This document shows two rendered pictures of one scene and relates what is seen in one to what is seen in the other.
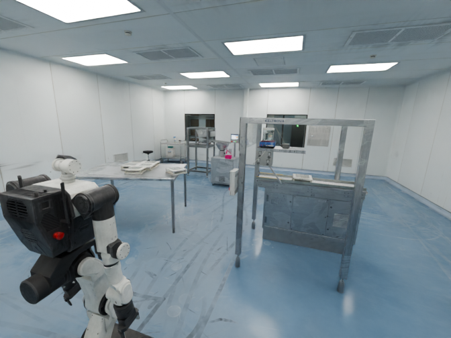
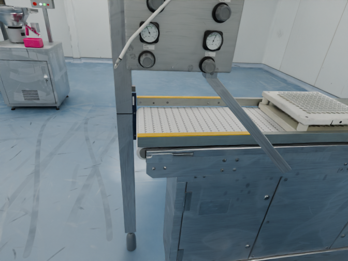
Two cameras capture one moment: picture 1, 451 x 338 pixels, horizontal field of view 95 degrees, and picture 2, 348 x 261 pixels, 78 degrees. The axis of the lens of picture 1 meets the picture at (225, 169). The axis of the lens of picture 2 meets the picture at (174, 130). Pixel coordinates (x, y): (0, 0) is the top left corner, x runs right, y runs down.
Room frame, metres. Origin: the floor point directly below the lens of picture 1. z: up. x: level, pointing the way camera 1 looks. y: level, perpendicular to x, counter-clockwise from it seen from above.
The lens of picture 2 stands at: (2.32, -0.28, 1.24)
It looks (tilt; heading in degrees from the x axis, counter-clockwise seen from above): 29 degrees down; 331
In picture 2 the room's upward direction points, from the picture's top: 4 degrees clockwise
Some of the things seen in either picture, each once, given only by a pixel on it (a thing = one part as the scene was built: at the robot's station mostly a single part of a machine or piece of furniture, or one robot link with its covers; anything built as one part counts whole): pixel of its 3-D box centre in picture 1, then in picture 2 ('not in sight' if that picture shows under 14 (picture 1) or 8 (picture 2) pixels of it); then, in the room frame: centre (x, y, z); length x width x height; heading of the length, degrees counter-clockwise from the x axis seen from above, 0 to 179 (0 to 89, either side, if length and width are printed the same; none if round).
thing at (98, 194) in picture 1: (98, 203); not in sight; (0.85, 0.55, 1.30); 0.12 x 0.09 x 0.14; 162
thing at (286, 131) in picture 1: (285, 131); not in sight; (7.56, -2.11, 1.43); 1.38 x 0.01 x 1.16; 72
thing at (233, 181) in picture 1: (234, 181); not in sight; (2.13, -0.10, 1.05); 0.17 x 0.06 x 0.26; 162
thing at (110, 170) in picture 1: (137, 170); not in sight; (3.38, 1.49, 0.85); 1.50 x 1.10 x 0.04; 91
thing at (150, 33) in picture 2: not in sight; (149, 32); (2.72, -0.44, 1.20); 0.04 x 0.01 x 0.04; 72
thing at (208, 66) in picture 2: not in sight; (208, 63); (2.68, -0.55, 1.15); 0.03 x 0.03 x 0.04; 72
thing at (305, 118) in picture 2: (302, 177); (312, 105); (2.72, -1.04, 0.98); 0.25 x 0.24 x 0.02; 162
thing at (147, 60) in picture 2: not in sight; (147, 57); (2.72, -0.43, 1.15); 0.03 x 0.02 x 0.04; 72
